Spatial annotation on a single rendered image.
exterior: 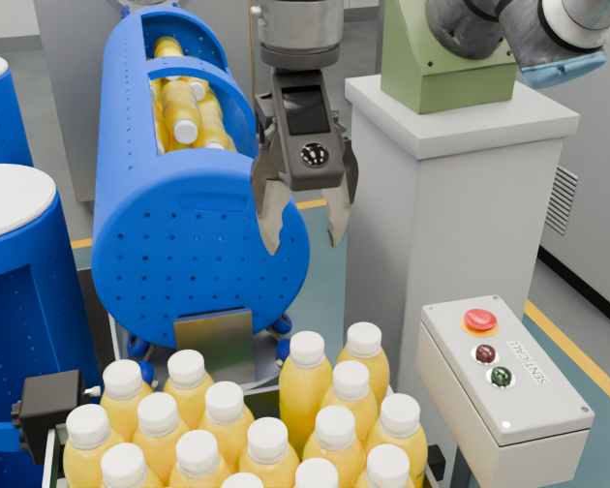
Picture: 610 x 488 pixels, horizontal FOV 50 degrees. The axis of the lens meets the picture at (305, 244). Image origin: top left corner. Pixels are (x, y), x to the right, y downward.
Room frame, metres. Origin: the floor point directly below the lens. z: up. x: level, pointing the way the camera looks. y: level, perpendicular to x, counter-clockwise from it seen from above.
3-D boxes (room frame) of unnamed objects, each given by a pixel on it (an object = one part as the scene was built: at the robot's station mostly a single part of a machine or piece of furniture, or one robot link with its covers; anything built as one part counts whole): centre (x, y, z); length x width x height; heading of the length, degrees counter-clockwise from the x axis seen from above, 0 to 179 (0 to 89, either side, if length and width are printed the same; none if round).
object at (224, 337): (0.66, 0.12, 0.99); 0.10 x 0.02 x 0.12; 104
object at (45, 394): (0.57, 0.30, 0.95); 0.10 x 0.07 x 0.10; 104
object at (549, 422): (0.53, -0.21, 1.05); 0.20 x 0.10 x 0.10; 14
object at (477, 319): (0.58, -0.20, 1.11); 0.04 x 0.04 x 0.01
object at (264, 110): (0.60, 0.01, 1.36); 0.09 x 0.08 x 0.12; 14
